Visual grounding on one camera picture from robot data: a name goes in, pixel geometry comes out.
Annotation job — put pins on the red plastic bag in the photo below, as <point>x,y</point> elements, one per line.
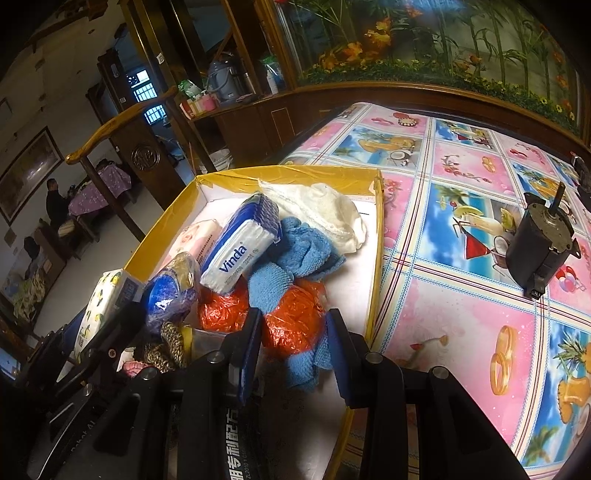
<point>295,323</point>
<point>221,309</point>

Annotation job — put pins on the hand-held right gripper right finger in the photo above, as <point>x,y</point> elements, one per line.
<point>339,364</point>

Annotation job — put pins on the black electric motor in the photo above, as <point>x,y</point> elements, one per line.
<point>540,249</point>

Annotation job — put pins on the pink box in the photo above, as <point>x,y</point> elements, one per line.
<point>198,107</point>

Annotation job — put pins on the barred window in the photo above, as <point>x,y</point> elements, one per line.
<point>141,90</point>

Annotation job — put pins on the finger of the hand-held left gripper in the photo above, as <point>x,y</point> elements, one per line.
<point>115,334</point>

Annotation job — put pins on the framed wall picture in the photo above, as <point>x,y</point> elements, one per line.
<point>27,175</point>

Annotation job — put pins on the pink tissue pack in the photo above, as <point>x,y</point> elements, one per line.
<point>196,240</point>

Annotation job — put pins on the blue white tissue pack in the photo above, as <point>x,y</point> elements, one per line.
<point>235,254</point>

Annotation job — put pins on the wooden chair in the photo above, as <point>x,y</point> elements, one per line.
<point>143,152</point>

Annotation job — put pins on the blue towel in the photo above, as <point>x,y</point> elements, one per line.
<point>295,263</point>

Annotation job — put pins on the table with purple cloth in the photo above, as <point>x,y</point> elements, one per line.
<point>99,184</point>

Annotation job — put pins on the white bottle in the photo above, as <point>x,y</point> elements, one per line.
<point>271,78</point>

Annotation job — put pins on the printed pink blue tablecloth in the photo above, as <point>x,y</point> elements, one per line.
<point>461,295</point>

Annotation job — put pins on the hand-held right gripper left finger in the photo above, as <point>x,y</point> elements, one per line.
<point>247,355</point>

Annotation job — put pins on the blue plastic bundle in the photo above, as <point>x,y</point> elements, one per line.
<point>168,290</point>

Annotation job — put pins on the yellow patterned cloth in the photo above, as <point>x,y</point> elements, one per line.
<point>25,295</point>

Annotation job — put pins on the black gadget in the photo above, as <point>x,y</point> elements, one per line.
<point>584,180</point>

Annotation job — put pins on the white cloth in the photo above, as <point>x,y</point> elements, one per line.
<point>323,212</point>

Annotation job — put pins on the grey blue kettle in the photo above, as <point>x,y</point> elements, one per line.
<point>224,78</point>

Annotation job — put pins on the white yellow-print tissue pack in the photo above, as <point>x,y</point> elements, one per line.
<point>104,304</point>

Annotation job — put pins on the brown knit hat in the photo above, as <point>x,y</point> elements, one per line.
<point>168,344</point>

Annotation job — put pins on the green white packet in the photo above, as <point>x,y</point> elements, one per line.
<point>189,88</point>

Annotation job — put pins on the glass aquarium with plants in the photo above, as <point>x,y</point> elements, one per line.
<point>438,37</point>

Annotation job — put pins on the yellow cardboard box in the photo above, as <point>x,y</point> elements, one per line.
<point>286,175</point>

